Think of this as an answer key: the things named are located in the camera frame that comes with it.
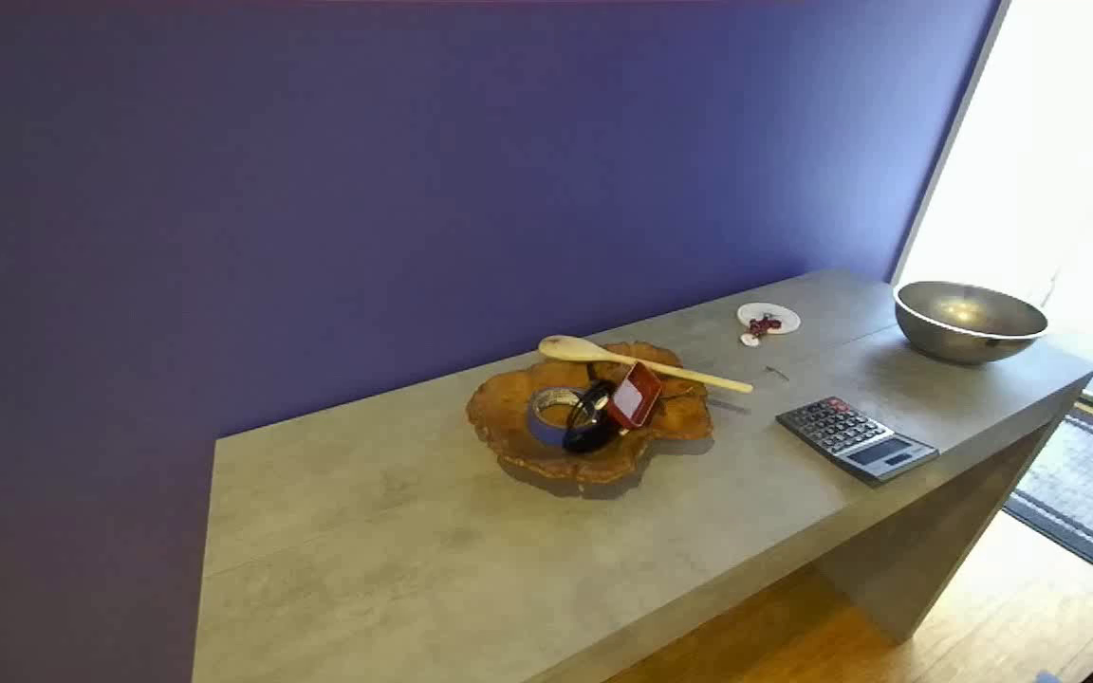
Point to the grey Casio calculator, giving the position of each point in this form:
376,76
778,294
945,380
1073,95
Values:
875,458

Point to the metal mixing bowl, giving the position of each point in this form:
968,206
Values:
950,336

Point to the dark floor mat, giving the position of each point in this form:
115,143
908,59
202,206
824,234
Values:
1090,488

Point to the small white plate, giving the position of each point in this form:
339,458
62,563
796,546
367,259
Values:
783,321

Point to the small red pieces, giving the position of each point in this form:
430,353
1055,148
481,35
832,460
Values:
764,322

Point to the small white piece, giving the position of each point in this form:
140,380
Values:
750,337

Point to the red square box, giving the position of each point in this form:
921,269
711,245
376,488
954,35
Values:
633,399

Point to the wooden spoon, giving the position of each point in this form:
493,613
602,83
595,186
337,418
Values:
568,346

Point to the blue tape roll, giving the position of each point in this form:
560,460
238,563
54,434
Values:
552,436

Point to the live-edge wooden slab tray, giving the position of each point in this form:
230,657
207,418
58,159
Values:
510,430

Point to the grey concrete cabinet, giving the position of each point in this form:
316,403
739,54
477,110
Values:
380,542

